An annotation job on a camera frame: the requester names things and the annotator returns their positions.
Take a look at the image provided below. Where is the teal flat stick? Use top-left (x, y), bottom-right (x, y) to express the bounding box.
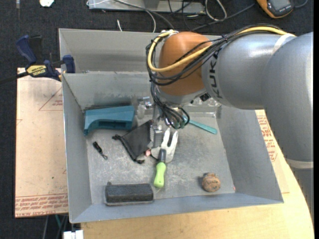
top-left (183, 116), bottom-right (218, 135)

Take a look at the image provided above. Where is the teal plastic tool housing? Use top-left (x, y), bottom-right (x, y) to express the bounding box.
top-left (83, 105), bottom-right (137, 136)

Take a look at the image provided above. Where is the clear glass thing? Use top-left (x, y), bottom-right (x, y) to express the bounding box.
top-left (136, 96), bottom-right (153, 120)

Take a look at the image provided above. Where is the small black clip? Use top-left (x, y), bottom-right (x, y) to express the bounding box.
top-left (92, 141), bottom-right (109, 160)

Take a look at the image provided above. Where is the black cloth pouch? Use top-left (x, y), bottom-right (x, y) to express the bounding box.
top-left (112, 120), bottom-right (153, 164)

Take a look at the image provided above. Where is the white pronged plastic piece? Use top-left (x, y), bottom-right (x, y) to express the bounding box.
top-left (151, 127), bottom-right (179, 164)

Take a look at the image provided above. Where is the grey metal bin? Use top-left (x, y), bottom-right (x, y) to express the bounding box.
top-left (58, 28), bottom-right (284, 224)

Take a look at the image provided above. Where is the brown cardboard board red print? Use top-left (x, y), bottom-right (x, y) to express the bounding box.
top-left (14, 67), bottom-right (291, 219)

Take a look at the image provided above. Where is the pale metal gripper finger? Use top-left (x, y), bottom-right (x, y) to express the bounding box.
top-left (153, 129), bottom-right (164, 149)

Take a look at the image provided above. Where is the black sponge block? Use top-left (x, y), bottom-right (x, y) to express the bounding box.
top-left (104, 181), bottom-right (155, 205)

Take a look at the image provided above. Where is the green handled small tool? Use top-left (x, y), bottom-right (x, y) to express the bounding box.
top-left (153, 148), bottom-right (167, 189)

